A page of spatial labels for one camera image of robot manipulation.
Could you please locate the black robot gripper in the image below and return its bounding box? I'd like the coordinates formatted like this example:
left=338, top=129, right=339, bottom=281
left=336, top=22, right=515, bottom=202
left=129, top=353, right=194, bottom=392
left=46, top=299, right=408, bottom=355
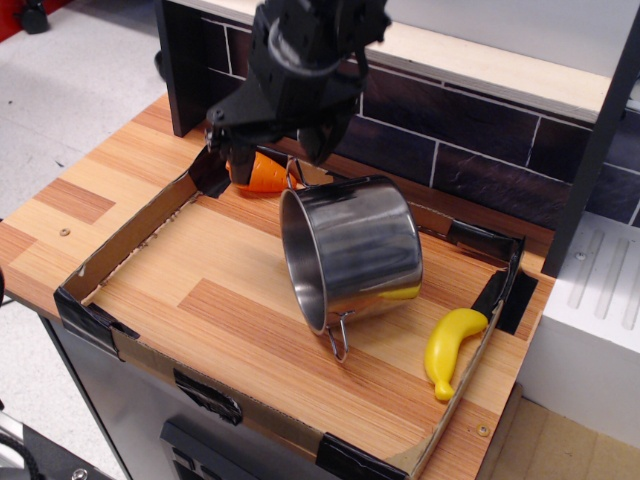
left=206, top=1, right=370, bottom=186

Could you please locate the stainless steel pot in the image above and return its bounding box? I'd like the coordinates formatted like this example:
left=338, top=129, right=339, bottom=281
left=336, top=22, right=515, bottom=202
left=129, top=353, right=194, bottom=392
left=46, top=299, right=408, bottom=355
left=279, top=159, right=423, bottom=362

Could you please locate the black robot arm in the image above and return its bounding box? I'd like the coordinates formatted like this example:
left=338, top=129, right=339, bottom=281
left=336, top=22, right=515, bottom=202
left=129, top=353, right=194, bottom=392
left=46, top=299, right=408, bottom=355
left=207, top=1, right=391, bottom=185

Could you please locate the cardboard fence with black tape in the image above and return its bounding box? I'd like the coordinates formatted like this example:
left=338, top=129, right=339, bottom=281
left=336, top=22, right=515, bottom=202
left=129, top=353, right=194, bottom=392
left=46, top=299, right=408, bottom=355
left=55, top=124, right=534, bottom=479

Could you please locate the orange toy carrot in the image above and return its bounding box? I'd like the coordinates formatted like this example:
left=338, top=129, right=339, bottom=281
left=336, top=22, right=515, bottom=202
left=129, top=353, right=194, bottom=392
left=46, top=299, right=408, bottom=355
left=225, top=152, right=300, bottom=193

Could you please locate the yellow toy banana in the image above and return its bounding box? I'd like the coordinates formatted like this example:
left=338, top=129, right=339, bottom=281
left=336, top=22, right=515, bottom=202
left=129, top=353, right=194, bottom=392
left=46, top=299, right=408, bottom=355
left=424, top=308, right=489, bottom=401

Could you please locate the black toy oven front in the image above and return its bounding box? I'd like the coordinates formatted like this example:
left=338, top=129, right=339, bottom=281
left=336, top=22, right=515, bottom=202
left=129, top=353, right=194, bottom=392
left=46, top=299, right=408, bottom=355
left=159, top=418, right=281, bottom=480

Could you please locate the white toy sink unit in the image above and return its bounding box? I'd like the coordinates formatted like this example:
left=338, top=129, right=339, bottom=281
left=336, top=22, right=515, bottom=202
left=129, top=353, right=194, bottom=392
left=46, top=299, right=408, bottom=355
left=518, top=213, right=639, bottom=446

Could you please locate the dark wooden shelf frame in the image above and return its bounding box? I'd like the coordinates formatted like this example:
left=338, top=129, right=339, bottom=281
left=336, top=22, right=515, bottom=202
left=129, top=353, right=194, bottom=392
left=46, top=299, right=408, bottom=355
left=155, top=1, right=639, bottom=276

